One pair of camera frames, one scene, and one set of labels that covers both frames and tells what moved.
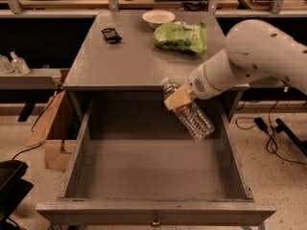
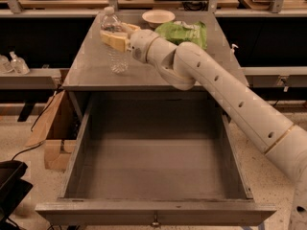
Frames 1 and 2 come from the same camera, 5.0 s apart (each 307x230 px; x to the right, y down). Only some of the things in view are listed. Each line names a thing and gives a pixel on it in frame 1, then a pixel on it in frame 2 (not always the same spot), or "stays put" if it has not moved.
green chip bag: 181,35 stays put
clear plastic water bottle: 191,116 -> 118,59
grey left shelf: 36,79 stays put
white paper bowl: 155,17 stays put
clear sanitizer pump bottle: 18,65 stays put
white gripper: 199,80 -> 140,44
